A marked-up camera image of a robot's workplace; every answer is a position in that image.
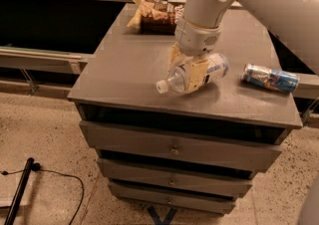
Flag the blue tape cross on floor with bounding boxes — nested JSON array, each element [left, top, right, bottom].
[[147, 204, 178, 225]]

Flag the middle grey drawer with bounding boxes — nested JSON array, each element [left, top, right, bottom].
[[97, 158, 252, 199]]

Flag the black pole on floor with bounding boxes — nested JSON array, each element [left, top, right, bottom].
[[4, 157, 34, 225]]

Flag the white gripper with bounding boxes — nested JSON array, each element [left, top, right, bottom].
[[168, 18, 221, 92]]

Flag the grey drawer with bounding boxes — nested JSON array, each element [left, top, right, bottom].
[[80, 120, 281, 172], [109, 182, 235, 214], [97, 158, 252, 199]]

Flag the black floor cable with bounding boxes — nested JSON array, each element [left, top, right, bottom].
[[0, 163, 86, 225]]

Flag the top grey drawer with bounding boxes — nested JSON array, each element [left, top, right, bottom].
[[80, 120, 281, 172]]

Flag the clear blue-label plastic bottle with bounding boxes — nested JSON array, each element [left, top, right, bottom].
[[157, 53, 229, 94]]

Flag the blue silver drink can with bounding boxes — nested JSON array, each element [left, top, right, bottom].
[[241, 64, 299, 93]]

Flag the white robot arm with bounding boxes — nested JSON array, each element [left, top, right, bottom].
[[175, 0, 319, 74]]

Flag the bottom grey drawer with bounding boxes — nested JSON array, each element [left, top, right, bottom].
[[109, 182, 235, 214]]

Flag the grey drawer cabinet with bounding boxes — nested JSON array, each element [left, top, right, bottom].
[[69, 4, 302, 203]]

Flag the brown yellow chips bag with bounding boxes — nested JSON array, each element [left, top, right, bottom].
[[127, 0, 184, 35]]

